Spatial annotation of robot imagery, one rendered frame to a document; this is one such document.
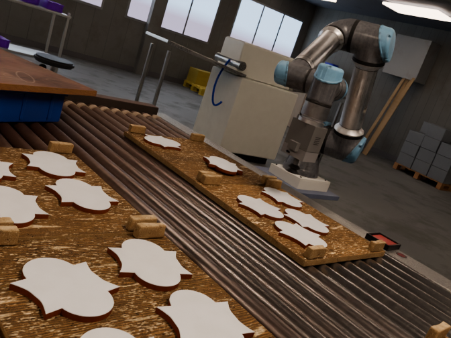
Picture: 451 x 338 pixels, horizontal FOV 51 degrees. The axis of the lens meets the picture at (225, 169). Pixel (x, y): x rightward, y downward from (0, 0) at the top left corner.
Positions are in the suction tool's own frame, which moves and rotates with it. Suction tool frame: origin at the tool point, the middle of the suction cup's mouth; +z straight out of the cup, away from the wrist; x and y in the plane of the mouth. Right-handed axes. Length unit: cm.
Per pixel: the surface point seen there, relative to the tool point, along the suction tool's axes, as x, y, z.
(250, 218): -24.9, 10.7, 9.0
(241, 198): -19.0, 1.1, 8.0
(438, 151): 822, -266, 37
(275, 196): -3.6, 0.2, 8.0
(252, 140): 328, -298, 73
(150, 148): -23.6, -36.2, 9.0
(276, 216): -16.5, 11.7, 8.0
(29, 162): -69, -18, 9
